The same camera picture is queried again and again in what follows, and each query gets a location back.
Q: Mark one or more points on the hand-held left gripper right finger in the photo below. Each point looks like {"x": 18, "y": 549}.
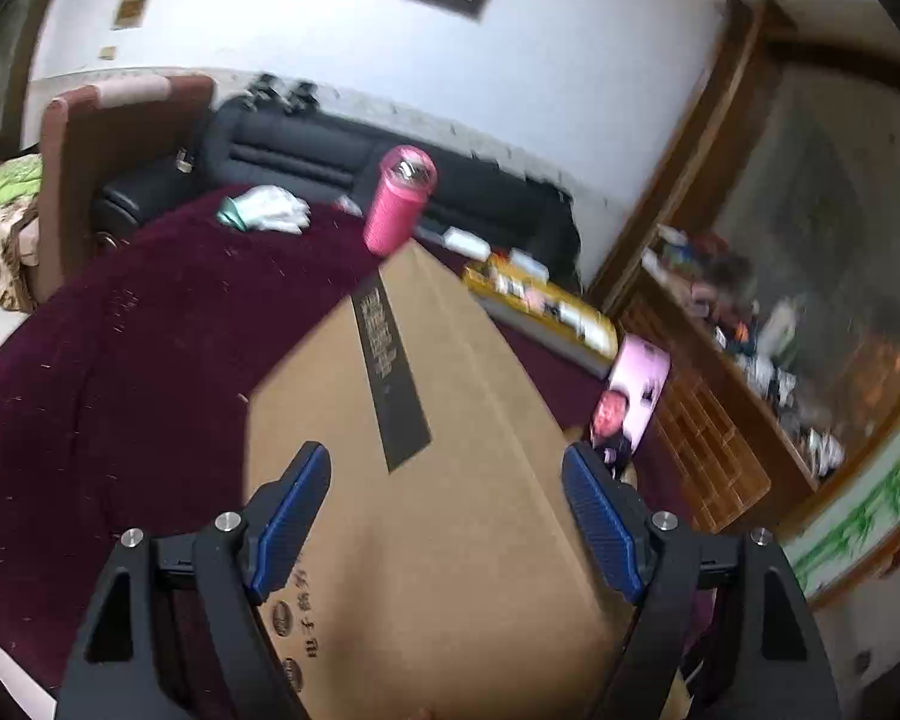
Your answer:
{"x": 600, "y": 525}

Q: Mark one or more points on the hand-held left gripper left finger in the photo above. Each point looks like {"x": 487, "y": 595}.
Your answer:
{"x": 292, "y": 510}

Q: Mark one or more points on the brown cardboard box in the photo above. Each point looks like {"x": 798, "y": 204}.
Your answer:
{"x": 457, "y": 390}

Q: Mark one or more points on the smartphone with lit screen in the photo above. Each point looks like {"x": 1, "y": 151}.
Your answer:
{"x": 634, "y": 397}

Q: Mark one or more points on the wooden cabinet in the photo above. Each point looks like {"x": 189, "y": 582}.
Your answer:
{"x": 720, "y": 420}

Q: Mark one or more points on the long yellow box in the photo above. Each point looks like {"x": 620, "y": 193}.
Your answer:
{"x": 547, "y": 307}

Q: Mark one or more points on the pile of assorted clutter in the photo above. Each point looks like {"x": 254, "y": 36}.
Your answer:
{"x": 750, "y": 337}

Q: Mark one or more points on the white work gloves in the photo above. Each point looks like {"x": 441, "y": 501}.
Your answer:
{"x": 270, "y": 208}

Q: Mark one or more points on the small white box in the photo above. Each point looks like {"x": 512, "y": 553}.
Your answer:
{"x": 466, "y": 241}

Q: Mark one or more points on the pink knit-sleeved bottle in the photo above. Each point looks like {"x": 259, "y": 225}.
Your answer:
{"x": 397, "y": 210}

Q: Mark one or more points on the black leather sofa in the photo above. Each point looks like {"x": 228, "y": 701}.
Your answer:
{"x": 292, "y": 150}

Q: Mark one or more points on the floral patterned blanket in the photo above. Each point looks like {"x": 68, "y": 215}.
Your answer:
{"x": 0, "y": 247}

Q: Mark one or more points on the brown armchair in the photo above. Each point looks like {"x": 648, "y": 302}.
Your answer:
{"x": 82, "y": 165}

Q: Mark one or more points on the green cloth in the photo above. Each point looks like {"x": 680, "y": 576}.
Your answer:
{"x": 4, "y": 180}

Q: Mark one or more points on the small wall plaque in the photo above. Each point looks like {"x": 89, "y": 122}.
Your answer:
{"x": 131, "y": 7}

